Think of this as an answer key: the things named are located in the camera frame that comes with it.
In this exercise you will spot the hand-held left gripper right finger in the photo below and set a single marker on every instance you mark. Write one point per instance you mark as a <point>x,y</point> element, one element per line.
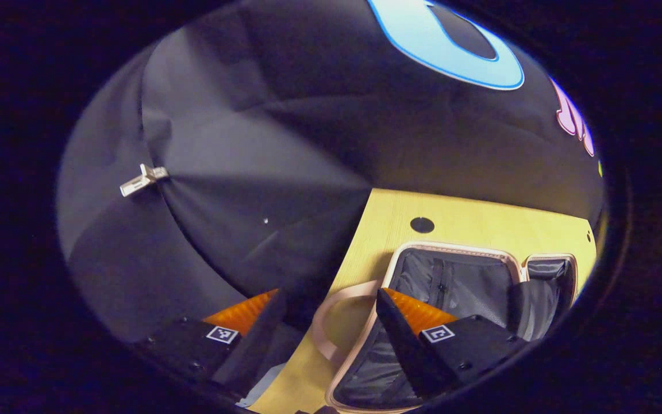
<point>400,345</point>

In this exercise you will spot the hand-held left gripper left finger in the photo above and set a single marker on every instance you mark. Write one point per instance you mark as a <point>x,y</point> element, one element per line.
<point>250,345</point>

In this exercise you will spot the pink suitcase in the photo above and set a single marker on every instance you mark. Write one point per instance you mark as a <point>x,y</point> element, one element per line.
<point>469,287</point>

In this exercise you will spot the white cloth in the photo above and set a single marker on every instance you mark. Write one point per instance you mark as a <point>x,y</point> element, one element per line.
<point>262,386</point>

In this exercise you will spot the white clip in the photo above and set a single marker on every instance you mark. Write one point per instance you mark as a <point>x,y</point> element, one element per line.
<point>142,181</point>

